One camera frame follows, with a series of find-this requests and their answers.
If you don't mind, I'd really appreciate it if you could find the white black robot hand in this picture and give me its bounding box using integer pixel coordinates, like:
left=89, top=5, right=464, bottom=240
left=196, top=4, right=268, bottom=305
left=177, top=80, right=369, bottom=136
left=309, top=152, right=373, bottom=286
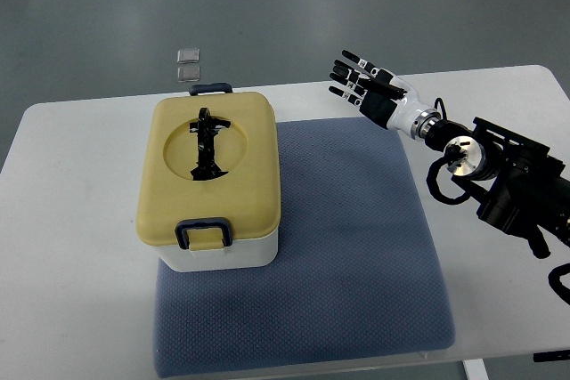
left=329, top=50, right=442, bottom=139

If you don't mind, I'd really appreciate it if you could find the yellow storage box lid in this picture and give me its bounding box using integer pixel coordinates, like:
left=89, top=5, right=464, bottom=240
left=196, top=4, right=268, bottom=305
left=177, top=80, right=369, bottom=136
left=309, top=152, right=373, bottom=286
left=135, top=92, right=281, bottom=250

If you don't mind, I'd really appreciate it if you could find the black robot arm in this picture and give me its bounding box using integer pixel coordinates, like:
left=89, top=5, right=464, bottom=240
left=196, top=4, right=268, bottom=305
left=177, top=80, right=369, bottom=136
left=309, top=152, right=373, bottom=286
left=419, top=99, right=569, bottom=259

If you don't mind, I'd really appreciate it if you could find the white storage box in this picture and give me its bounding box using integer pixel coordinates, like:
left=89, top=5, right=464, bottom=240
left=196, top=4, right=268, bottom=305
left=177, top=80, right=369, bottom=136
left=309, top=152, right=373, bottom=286
left=154, top=217, right=279, bottom=272

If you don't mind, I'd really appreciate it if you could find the blue grey fabric mat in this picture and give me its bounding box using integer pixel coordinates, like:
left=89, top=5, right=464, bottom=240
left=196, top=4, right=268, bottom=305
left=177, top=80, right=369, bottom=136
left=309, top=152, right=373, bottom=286
left=153, top=117, right=455, bottom=377

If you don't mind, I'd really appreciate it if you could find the upper metal floor plate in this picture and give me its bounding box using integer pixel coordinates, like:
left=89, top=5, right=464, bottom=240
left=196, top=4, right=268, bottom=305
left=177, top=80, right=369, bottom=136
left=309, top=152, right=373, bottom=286
left=176, top=47, right=200, bottom=64

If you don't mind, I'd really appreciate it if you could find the white table leg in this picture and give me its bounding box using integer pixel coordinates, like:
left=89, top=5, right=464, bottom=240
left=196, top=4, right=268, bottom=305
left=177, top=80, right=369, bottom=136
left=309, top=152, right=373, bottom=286
left=462, top=359, right=490, bottom=380

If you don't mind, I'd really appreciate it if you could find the black object under table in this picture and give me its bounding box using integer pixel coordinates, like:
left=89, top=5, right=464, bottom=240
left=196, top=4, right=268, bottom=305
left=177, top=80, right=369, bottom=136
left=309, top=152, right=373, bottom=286
left=533, top=350, right=570, bottom=363

